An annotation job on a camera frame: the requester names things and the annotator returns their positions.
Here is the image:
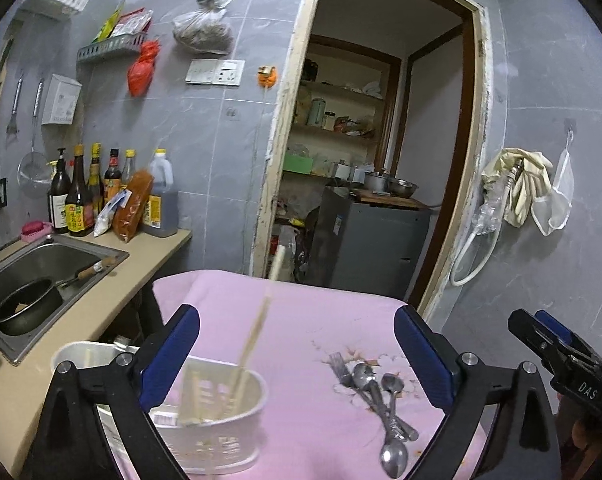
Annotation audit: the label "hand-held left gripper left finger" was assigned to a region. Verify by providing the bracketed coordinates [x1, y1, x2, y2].
[23, 305, 202, 480]

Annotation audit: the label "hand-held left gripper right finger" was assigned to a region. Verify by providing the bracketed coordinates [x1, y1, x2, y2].
[393, 304, 564, 480]

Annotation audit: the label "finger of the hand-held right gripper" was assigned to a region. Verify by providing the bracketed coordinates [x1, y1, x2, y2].
[533, 310, 584, 348]
[508, 309, 602, 391]

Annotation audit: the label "wooden chopstick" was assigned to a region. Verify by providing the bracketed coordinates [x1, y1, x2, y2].
[178, 360, 202, 427]
[226, 246, 288, 413]

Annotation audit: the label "white plastic utensil holder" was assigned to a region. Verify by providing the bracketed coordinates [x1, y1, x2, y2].
[51, 340, 270, 477]

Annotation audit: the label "person's right hand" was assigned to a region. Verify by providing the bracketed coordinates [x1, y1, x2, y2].
[571, 420, 590, 457]

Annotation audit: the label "small metal spoon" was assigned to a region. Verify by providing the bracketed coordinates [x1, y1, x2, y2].
[381, 373, 406, 436]

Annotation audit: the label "metal fork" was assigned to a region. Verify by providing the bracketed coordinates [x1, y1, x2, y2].
[328, 351, 376, 401]

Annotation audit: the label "beige kitchen counter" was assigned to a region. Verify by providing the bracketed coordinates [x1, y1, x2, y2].
[0, 227, 192, 480]

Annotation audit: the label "large metal spoon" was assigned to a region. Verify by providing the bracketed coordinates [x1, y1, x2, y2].
[371, 385, 410, 479]

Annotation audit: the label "grey cabinet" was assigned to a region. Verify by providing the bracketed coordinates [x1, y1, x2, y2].
[293, 186, 434, 296]

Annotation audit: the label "pink floral tablecloth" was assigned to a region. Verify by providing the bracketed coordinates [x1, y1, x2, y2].
[111, 270, 486, 480]

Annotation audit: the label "clear plastic bag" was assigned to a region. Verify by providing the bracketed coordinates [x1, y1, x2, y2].
[472, 195, 504, 236]

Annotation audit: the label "beige rubber gloves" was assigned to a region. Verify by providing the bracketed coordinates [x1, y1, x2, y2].
[482, 147, 554, 227]

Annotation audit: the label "black frying pan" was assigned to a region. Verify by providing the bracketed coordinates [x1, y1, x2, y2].
[0, 257, 118, 337]

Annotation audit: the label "orange seasoning packet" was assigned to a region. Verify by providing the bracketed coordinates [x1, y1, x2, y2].
[112, 170, 154, 243]

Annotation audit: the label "large dark oil jug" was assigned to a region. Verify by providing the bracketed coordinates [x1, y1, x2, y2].
[142, 148, 179, 237]

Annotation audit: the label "steel sink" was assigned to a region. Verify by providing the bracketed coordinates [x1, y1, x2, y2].
[0, 232, 130, 366]

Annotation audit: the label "yellow capped soy sauce bottle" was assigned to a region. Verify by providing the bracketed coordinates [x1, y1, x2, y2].
[66, 144, 96, 237]

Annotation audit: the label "metal bowl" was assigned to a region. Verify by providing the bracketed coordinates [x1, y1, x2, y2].
[388, 177, 420, 198]

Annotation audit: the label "pink sponge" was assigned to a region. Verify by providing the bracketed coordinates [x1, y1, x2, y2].
[21, 220, 54, 243]

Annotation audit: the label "small steel pot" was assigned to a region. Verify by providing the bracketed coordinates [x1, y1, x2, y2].
[363, 169, 394, 193]

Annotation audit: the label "red label sauce bottle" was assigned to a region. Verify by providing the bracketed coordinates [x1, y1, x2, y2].
[103, 148, 122, 206]

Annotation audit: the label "clear yellow capped bottle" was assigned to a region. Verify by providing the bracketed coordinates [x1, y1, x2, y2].
[121, 149, 136, 191]

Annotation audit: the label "tall dark sauce bottle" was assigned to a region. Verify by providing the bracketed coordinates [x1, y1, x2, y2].
[87, 142, 104, 221]

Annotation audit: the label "hanging metal strainer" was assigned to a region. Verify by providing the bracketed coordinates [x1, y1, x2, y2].
[17, 79, 52, 197]

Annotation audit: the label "green box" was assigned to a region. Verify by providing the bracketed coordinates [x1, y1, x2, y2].
[283, 152, 316, 175]

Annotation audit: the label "wooden shelf unit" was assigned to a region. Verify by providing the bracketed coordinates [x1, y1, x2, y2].
[276, 35, 402, 186]

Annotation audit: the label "red plastic bag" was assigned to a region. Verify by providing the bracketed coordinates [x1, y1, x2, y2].
[127, 40, 162, 97]

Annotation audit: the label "hanging metal spatula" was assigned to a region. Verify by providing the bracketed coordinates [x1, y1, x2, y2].
[7, 76, 26, 135]

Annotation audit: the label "clear bag of dried goods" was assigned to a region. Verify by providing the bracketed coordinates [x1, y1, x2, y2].
[172, 9, 235, 56]

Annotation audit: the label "red white seasoning packet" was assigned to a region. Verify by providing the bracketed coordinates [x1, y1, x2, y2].
[113, 7, 154, 38]

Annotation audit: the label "green yellow snack packet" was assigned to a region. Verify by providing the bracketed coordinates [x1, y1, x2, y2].
[92, 2, 126, 43]

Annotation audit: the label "white hose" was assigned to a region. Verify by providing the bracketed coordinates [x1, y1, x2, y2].
[451, 160, 524, 287]

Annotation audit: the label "wooden door frame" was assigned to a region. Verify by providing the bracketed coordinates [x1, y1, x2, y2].
[251, 0, 496, 311]

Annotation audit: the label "white wall box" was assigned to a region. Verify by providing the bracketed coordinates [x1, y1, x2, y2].
[42, 74, 83, 126]

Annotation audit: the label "white wall socket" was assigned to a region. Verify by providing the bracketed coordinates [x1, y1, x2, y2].
[213, 59, 246, 86]

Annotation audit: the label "grey wall rack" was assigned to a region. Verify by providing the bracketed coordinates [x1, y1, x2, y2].
[77, 32, 149, 64]

